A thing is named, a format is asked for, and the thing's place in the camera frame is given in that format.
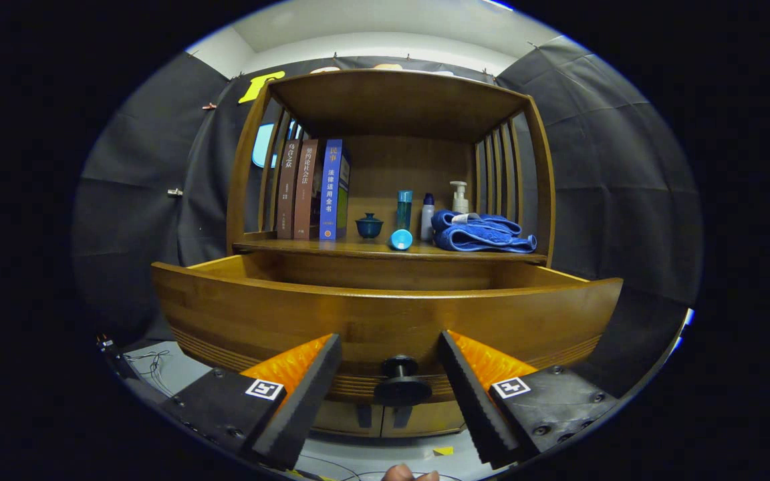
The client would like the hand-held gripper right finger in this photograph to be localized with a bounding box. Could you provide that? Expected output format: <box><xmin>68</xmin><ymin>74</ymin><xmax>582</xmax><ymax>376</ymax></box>
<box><xmin>437</xmin><ymin>329</ymin><xmax>620</xmax><ymax>470</ymax></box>

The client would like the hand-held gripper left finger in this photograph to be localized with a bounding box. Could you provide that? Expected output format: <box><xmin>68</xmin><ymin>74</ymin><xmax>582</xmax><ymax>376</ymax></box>
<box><xmin>158</xmin><ymin>333</ymin><xmax>343</xmax><ymax>472</ymax></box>

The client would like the wooden drawer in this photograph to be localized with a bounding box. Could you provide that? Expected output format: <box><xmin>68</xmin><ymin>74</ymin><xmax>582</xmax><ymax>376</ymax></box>
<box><xmin>151</xmin><ymin>253</ymin><xmax>624</xmax><ymax>407</ymax></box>

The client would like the wooden cabinet door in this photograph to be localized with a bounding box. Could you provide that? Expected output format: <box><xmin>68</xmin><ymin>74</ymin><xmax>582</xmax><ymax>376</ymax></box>
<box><xmin>311</xmin><ymin>399</ymin><xmax>384</xmax><ymax>438</ymax></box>
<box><xmin>381</xmin><ymin>399</ymin><xmax>467</xmax><ymax>438</ymax></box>

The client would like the wooden countertop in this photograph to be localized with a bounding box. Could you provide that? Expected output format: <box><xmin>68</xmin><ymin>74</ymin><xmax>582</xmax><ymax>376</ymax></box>
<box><xmin>233</xmin><ymin>237</ymin><xmax>547</xmax><ymax>263</ymax></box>

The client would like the wooden cabinet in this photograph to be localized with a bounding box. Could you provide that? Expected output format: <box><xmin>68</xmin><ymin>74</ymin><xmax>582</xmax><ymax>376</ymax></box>
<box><xmin>226</xmin><ymin>69</ymin><xmax>556</xmax><ymax>438</ymax></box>

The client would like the blue towel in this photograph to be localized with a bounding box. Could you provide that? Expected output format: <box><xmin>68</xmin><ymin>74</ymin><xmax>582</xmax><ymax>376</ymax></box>
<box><xmin>430</xmin><ymin>210</ymin><xmax>538</xmax><ymax>254</ymax></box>

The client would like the dark blue lidded teacup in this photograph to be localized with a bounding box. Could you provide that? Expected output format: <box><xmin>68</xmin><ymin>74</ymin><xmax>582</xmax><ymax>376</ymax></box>
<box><xmin>356</xmin><ymin>212</ymin><xmax>384</xmax><ymax>240</ymax></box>

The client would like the white bottle with blue cap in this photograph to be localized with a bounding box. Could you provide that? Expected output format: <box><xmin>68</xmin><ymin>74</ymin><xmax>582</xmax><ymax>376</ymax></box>
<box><xmin>420</xmin><ymin>193</ymin><xmax>436</xmax><ymax>242</ymax></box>

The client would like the black floor device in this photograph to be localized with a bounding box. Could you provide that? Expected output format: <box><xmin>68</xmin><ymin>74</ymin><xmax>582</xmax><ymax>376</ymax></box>
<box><xmin>96</xmin><ymin>336</ymin><xmax>125</xmax><ymax>375</ymax></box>

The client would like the reddish brown book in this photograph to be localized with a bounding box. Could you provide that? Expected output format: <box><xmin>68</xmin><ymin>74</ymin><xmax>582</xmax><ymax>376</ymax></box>
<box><xmin>293</xmin><ymin>138</ymin><xmax>319</xmax><ymax>241</ymax></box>

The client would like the dark brown book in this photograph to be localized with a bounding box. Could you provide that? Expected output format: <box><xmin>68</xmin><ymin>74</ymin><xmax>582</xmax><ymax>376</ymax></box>
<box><xmin>276</xmin><ymin>139</ymin><xmax>301</xmax><ymax>240</ymax></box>

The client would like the blue book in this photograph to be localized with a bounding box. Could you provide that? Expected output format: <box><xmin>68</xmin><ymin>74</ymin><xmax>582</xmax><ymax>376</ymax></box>
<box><xmin>319</xmin><ymin>138</ymin><xmax>351</xmax><ymax>242</ymax></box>

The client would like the black backdrop cloth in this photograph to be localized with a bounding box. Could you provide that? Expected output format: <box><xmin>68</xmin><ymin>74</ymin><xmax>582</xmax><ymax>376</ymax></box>
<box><xmin>71</xmin><ymin>35</ymin><xmax>703</xmax><ymax>348</ymax></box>

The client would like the grey cable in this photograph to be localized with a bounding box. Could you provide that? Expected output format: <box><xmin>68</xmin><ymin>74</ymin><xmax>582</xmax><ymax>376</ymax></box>
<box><xmin>301</xmin><ymin>454</ymin><xmax>366</xmax><ymax>481</ymax></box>

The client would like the thin floor cable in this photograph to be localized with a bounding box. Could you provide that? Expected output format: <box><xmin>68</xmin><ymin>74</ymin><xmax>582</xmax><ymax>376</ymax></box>
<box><xmin>124</xmin><ymin>349</ymin><xmax>170</xmax><ymax>378</ymax></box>

